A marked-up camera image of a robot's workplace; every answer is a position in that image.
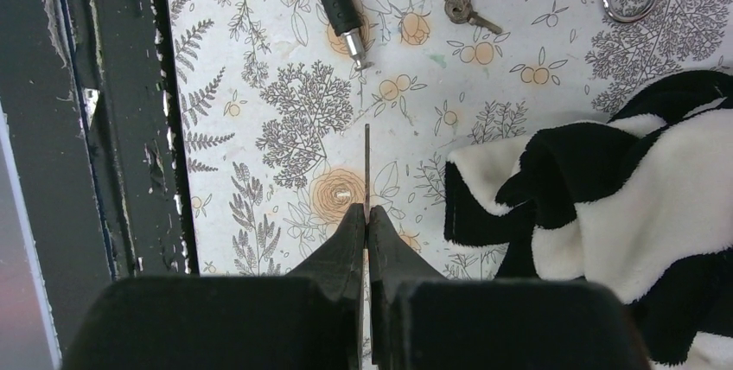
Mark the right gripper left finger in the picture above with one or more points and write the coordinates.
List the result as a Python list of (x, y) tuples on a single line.
[(308, 318)]

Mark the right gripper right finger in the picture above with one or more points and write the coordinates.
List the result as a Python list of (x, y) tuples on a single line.
[(422, 320)]

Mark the red cable lock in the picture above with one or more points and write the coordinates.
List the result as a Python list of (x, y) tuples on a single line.
[(345, 20)]

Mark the silver key bunch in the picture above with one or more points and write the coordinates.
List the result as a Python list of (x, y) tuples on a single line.
[(462, 12)]

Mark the floral table mat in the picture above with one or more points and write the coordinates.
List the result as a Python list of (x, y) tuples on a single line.
[(283, 133)]

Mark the black white striped cloth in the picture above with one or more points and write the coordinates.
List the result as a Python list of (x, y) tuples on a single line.
[(641, 204)]

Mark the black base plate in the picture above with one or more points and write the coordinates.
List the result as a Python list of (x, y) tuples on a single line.
[(88, 96)]

